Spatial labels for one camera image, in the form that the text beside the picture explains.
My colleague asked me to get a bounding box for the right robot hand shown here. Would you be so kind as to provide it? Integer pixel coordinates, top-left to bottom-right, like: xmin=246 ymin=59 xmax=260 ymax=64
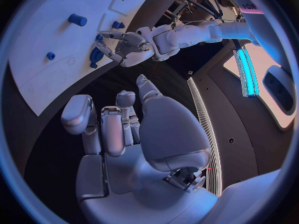
xmin=60 ymin=74 xmax=219 ymax=224

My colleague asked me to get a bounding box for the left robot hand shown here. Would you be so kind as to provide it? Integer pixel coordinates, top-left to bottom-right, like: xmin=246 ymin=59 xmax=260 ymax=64
xmin=94 ymin=31 xmax=155 ymax=68

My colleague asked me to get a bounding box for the white task board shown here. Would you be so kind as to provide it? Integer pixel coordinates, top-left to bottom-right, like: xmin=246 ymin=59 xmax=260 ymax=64
xmin=7 ymin=0 xmax=156 ymax=117

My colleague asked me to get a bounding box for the blue plug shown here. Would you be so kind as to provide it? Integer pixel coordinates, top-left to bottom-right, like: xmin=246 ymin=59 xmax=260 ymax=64
xmin=111 ymin=20 xmax=126 ymax=30

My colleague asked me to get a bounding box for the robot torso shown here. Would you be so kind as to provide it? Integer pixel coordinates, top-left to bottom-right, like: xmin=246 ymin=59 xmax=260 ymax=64
xmin=186 ymin=41 xmax=299 ymax=198

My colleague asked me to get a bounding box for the large blue cylinder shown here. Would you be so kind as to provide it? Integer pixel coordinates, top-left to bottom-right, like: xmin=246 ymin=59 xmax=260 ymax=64
xmin=68 ymin=13 xmax=89 ymax=27

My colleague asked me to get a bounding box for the equipment rack with cables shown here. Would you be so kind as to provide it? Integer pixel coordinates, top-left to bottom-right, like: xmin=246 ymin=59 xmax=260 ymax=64
xmin=174 ymin=0 xmax=243 ymax=22

